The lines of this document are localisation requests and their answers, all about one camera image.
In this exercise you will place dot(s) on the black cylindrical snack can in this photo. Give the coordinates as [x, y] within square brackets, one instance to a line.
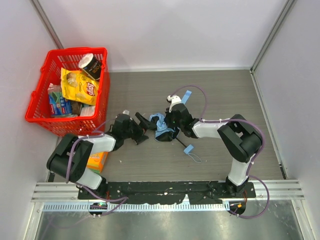
[91, 66]

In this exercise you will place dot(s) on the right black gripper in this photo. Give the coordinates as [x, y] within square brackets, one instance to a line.
[171, 122]

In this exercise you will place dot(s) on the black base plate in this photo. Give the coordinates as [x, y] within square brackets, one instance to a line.
[167, 192]

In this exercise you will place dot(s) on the white slotted cable duct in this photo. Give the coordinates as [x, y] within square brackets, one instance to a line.
[95, 207]

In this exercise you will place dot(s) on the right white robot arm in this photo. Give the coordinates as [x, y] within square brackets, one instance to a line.
[243, 140]

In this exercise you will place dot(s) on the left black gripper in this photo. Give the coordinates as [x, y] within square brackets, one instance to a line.
[138, 129]

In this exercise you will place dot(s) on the red plastic shopping basket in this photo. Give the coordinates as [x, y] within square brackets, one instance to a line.
[38, 110]

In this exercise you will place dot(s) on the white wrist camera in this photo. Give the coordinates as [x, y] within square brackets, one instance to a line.
[126, 112]
[173, 100]

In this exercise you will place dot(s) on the blue green sponge pack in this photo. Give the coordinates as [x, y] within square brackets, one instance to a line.
[58, 105]

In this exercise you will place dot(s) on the light blue folding umbrella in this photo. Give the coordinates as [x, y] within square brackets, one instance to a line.
[164, 133]

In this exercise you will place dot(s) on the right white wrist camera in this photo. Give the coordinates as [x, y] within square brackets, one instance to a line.
[173, 100]

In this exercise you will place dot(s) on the orange yellow sponge box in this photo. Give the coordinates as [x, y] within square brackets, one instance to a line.
[97, 161]

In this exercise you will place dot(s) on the yellow Lays chip bag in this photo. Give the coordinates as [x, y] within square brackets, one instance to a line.
[77, 86]

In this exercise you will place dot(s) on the white small box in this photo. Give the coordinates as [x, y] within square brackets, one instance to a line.
[87, 111]

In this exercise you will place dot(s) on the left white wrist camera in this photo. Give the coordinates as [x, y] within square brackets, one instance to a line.
[126, 112]

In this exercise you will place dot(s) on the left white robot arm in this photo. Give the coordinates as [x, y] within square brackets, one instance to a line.
[70, 158]

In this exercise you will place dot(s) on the brown snack package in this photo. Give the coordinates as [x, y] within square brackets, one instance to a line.
[76, 107]

